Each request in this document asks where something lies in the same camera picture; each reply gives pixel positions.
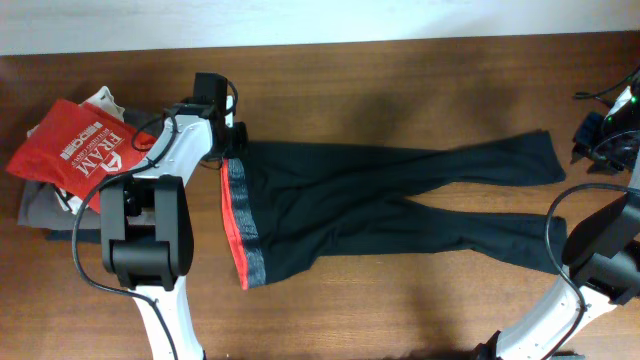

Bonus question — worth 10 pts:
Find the black leggings red waistband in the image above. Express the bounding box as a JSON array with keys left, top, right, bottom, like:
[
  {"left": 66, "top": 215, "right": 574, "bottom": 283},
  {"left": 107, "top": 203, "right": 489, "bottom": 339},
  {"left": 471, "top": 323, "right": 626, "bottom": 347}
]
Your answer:
[{"left": 220, "top": 131, "right": 567, "bottom": 289}]

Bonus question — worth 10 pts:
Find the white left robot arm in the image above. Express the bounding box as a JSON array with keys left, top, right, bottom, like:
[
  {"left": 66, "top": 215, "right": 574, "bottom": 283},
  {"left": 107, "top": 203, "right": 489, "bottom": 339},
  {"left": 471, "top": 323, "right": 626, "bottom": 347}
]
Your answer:
[{"left": 99, "top": 100, "right": 239, "bottom": 359}]

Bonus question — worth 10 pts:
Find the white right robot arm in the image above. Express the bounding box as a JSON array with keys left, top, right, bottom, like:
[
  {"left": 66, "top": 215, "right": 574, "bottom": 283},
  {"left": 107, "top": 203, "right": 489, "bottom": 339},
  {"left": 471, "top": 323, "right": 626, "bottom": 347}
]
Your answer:
[{"left": 472, "top": 70, "right": 639, "bottom": 360}]

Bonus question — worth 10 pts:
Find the white folded garment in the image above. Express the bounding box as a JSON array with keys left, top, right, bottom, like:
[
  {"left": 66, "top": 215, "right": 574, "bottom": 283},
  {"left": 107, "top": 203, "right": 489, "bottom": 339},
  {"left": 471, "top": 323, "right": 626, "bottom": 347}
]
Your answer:
[{"left": 53, "top": 86, "right": 125, "bottom": 215}]

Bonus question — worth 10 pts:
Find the red printed t-shirt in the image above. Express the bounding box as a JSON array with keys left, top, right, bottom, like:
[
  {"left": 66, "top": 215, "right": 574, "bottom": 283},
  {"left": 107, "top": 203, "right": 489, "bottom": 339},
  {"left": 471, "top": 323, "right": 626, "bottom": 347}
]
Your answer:
[{"left": 7, "top": 99, "right": 156, "bottom": 199}]

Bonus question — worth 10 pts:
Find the dark folded garment bottom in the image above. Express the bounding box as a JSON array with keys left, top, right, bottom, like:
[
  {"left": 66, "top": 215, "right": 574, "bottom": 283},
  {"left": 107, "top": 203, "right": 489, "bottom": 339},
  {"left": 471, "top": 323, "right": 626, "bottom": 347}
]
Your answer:
[{"left": 45, "top": 229, "right": 101, "bottom": 244}]

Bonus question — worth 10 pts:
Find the grey folded garment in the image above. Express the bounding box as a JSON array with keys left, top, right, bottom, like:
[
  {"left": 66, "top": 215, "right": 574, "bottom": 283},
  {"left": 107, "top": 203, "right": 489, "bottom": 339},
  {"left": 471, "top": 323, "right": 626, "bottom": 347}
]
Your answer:
[{"left": 17, "top": 105, "right": 176, "bottom": 232}]

